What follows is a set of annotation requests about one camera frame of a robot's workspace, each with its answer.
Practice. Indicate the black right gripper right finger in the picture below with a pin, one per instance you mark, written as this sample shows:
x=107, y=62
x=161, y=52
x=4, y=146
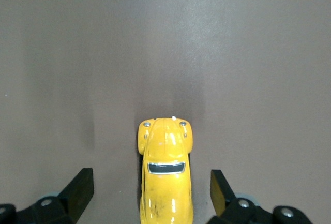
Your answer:
x=219, y=190

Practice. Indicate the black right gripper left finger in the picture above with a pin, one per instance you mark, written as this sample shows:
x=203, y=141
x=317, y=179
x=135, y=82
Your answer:
x=77, y=193

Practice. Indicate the yellow beetle toy car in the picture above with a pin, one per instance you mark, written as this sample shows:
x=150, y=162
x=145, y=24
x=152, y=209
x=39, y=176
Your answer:
x=165, y=182

